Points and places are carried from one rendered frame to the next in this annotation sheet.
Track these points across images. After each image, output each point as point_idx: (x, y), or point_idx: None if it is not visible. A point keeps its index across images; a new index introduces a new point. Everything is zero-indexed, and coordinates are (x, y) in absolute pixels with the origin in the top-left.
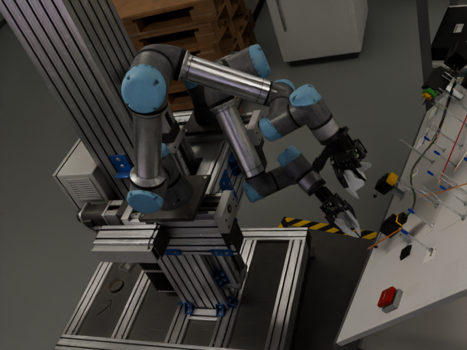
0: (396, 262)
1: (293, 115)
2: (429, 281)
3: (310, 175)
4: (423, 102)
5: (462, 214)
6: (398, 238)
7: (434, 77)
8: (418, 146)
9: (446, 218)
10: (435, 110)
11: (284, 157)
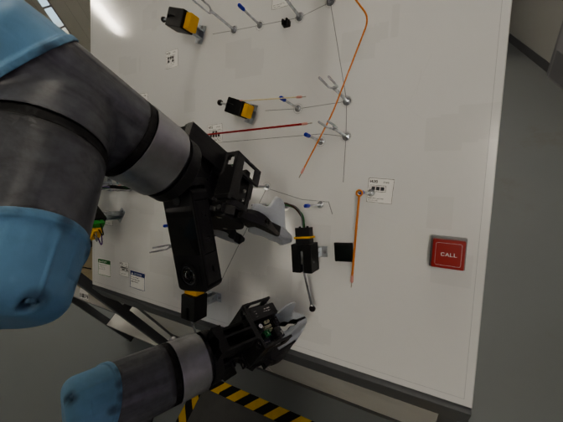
0: (350, 273)
1: (55, 106)
2: (441, 172)
3: (183, 347)
4: (99, 242)
5: (338, 142)
6: (299, 282)
7: None
8: (141, 286)
9: (323, 176)
10: (102, 265)
11: (92, 409)
